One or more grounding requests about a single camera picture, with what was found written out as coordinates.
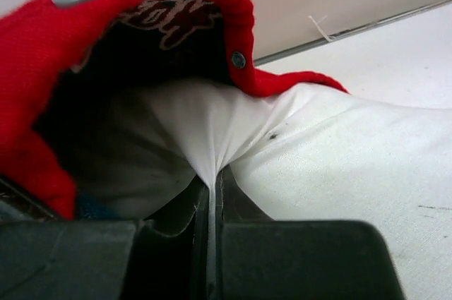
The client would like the red cartoon print pillowcase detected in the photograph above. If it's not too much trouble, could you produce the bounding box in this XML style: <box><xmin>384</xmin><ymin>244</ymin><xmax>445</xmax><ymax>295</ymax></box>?
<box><xmin>1</xmin><ymin>0</ymin><xmax>342</xmax><ymax>219</ymax></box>

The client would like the white pillow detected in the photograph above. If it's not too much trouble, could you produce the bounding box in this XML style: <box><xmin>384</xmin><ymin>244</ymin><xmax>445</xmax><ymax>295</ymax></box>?
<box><xmin>66</xmin><ymin>79</ymin><xmax>451</xmax><ymax>299</ymax></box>

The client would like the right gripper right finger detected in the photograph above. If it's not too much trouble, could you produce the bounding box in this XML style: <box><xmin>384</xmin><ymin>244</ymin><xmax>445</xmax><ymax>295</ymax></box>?
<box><xmin>214</xmin><ymin>168</ymin><xmax>404</xmax><ymax>299</ymax></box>

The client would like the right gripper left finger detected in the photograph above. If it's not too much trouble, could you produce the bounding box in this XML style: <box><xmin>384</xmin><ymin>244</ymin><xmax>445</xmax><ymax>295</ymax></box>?
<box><xmin>1</xmin><ymin>179</ymin><xmax>208</xmax><ymax>299</ymax></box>

